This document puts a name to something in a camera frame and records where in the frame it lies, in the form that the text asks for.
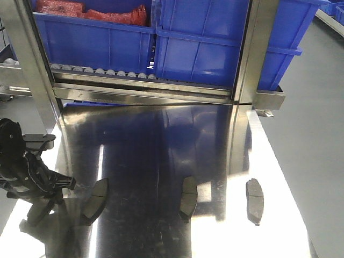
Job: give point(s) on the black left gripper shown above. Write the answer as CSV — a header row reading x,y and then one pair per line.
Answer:
x,y
20,169

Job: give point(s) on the grey brake pad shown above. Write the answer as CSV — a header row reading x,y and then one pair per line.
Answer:
x,y
189,198
255,201
39,209
96,203

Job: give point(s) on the grey roller track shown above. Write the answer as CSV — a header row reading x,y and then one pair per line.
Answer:
x,y
67,67

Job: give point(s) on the left blue plastic bin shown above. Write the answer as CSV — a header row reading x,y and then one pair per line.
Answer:
x,y
98,44

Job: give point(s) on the blue plastic bin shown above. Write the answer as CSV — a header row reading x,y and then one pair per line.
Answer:
x,y
98,44
200,41

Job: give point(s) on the red mesh bags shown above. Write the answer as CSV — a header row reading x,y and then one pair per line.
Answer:
x,y
137,16

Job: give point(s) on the right blue plastic bin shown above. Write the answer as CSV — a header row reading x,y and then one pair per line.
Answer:
x,y
200,41

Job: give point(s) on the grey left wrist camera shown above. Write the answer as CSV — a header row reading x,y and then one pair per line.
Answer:
x,y
39,142

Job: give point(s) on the stainless steel rack frame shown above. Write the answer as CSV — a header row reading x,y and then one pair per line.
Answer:
x,y
49,88

